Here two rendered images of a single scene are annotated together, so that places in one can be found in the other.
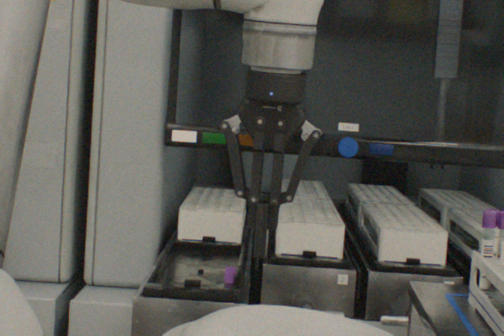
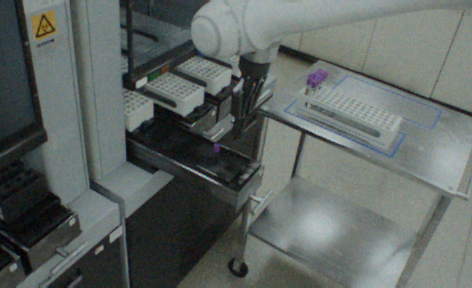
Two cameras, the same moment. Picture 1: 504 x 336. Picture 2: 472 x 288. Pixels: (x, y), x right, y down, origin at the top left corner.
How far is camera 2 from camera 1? 1.24 m
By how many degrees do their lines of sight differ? 67
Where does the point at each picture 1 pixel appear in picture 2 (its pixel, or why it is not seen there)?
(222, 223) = (147, 111)
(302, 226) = (192, 97)
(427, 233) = (227, 74)
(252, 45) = (264, 54)
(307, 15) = not seen: hidden behind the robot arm
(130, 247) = (116, 150)
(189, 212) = (134, 115)
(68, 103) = (74, 95)
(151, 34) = (112, 29)
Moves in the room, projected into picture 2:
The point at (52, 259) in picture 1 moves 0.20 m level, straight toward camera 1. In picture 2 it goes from (82, 183) to (156, 208)
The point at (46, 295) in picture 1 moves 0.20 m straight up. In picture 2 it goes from (107, 204) to (101, 139)
